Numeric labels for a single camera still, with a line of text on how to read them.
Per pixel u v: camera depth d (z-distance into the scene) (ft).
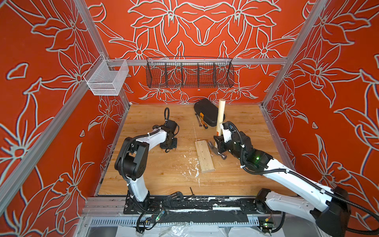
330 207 1.26
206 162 2.79
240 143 1.73
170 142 2.61
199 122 3.57
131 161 1.57
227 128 2.04
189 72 3.19
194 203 2.44
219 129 2.25
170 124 2.61
